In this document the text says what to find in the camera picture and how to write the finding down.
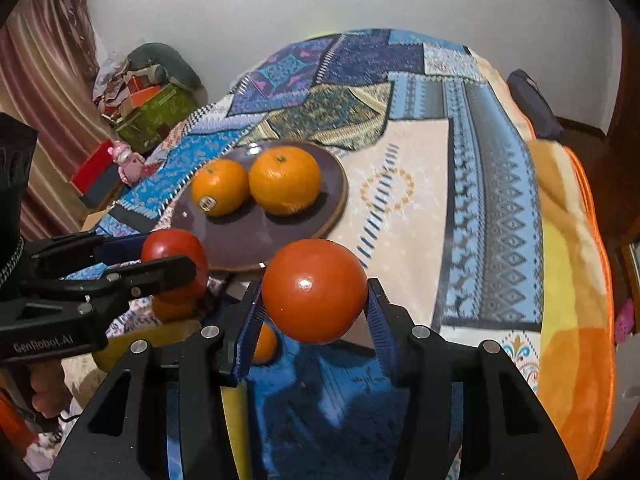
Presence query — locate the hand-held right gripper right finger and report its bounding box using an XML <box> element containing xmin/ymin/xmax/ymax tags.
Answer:
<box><xmin>366</xmin><ymin>278</ymin><xmax>582</xmax><ymax>480</ymax></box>

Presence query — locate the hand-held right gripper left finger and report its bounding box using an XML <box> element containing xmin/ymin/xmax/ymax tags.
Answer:
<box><xmin>48</xmin><ymin>278</ymin><xmax>265</xmax><ymax>480</ymax></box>

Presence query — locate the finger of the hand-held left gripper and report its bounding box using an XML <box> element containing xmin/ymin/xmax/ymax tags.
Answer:
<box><xmin>29</xmin><ymin>232</ymin><xmax>152</xmax><ymax>281</ymax></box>
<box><xmin>19</xmin><ymin>255</ymin><xmax>199</xmax><ymax>313</ymax></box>

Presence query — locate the small red tomato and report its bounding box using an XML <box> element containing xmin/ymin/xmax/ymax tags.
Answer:
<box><xmin>140</xmin><ymin>228</ymin><xmax>210</xmax><ymax>306</ymax></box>

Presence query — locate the large red tomato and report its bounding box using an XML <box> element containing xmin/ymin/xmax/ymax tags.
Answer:
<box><xmin>261</xmin><ymin>238</ymin><xmax>369</xmax><ymax>345</ymax></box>

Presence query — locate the brown round plate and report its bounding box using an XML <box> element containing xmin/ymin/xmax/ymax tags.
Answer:
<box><xmin>170</xmin><ymin>140</ymin><xmax>349</xmax><ymax>272</ymax></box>

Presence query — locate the person's left hand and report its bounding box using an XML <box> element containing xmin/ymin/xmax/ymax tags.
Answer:
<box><xmin>29</xmin><ymin>359</ymin><xmax>67</xmax><ymax>412</ymax></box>

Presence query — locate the small orange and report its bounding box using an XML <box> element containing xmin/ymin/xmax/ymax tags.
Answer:
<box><xmin>250</xmin><ymin>322</ymin><xmax>279</xmax><ymax>366</ymax></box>
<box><xmin>151</xmin><ymin>290</ymin><xmax>203</xmax><ymax>323</ymax></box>

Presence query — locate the yellow plate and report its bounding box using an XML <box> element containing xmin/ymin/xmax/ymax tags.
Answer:
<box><xmin>92</xmin><ymin>317</ymin><xmax>253</xmax><ymax>480</ymax></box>

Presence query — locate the red box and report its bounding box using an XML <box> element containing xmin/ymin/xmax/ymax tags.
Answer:
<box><xmin>70</xmin><ymin>140</ymin><xmax>124</xmax><ymax>209</ymax></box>

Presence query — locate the pink toy figure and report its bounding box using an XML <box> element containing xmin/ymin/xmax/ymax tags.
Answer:
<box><xmin>111</xmin><ymin>141</ymin><xmax>152</xmax><ymax>184</ymax></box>

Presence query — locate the orange with sticker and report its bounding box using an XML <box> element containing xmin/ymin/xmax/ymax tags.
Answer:
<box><xmin>191</xmin><ymin>158</ymin><xmax>250</xmax><ymax>218</ymax></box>

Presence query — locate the green patterned box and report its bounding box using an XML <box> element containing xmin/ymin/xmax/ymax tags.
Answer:
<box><xmin>117</xmin><ymin>82</ymin><xmax>201</xmax><ymax>153</ymax></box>

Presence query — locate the large plain orange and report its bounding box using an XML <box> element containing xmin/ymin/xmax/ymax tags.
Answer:
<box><xmin>248</xmin><ymin>146</ymin><xmax>321</xmax><ymax>217</ymax></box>

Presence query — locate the pile of boxes and cloths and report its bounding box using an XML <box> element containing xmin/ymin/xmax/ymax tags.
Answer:
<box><xmin>92</xmin><ymin>57</ymin><xmax>172</xmax><ymax>122</ymax></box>

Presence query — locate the striped brown curtain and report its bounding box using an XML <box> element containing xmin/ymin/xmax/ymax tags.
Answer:
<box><xmin>0</xmin><ymin>0</ymin><xmax>117</xmax><ymax>241</ymax></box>

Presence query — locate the patchwork printed blanket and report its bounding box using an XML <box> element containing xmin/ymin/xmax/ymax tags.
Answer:
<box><xmin>60</xmin><ymin>27</ymin><xmax>547</xmax><ymax>480</ymax></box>

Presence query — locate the grey cushion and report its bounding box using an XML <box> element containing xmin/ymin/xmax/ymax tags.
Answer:
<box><xmin>127</xmin><ymin>42</ymin><xmax>202</xmax><ymax>92</ymax></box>

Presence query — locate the orange yellow fleece blanket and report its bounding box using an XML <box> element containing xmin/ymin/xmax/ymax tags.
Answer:
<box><xmin>522</xmin><ymin>55</ymin><xmax>617</xmax><ymax>480</ymax></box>

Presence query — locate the pink slipper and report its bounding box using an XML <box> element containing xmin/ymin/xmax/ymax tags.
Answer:
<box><xmin>615</xmin><ymin>297</ymin><xmax>637</xmax><ymax>344</ymax></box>

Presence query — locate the dark blue bag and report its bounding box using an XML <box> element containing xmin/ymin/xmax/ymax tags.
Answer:
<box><xmin>507</xmin><ymin>69</ymin><xmax>559</xmax><ymax>139</ymax></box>

